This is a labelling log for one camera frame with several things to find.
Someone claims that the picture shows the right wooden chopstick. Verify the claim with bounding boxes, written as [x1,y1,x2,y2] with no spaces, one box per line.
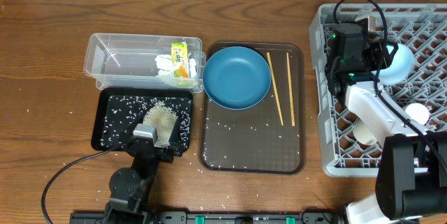
[286,52,295,126]

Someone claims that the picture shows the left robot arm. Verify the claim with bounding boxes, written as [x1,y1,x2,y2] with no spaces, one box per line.
[102,114,183,224]

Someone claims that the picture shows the white cup pink inside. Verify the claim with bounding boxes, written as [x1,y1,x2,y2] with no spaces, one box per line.
[353,119,377,146]

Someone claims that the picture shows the clear plastic bin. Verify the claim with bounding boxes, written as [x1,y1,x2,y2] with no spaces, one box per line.
[84,33,205,93]

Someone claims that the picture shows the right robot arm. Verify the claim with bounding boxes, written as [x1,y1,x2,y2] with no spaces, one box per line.
[325,23,446,223]

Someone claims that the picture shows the wooden chopstick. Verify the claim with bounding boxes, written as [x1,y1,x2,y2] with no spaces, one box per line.
[267,52,284,126]
[286,52,295,126]

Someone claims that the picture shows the white napkin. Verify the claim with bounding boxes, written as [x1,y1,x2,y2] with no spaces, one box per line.
[155,54,197,77]

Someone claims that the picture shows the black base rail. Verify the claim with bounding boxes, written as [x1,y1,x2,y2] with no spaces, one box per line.
[69,211,344,224]

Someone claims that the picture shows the pile of rice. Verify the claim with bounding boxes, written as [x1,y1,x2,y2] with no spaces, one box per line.
[101,94,193,150]

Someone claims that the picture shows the black rectangular tray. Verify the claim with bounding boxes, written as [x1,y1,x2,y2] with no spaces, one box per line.
[91,87,193,152]

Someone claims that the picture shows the left wooden chopstick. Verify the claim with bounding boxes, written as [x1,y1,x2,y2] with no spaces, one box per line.
[267,52,284,126]

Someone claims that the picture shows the brown serving tray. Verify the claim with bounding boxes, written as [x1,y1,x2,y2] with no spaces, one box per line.
[199,43,306,174]

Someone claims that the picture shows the grey dishwasher rack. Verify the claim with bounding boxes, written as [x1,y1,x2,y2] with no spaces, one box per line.
[309,3,446,177]

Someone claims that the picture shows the yellow snack wrapper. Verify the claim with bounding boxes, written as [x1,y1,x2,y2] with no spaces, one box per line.
[171,42,189,77]

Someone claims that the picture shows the blue plate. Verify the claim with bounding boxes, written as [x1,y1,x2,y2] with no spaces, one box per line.
[203,46,272,110]

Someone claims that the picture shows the light blue bowl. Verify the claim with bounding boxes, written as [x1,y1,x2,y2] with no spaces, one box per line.
[379,43,415,85]

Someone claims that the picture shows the white cup green inside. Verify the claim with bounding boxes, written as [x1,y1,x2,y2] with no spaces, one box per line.
[403,103,430,125]

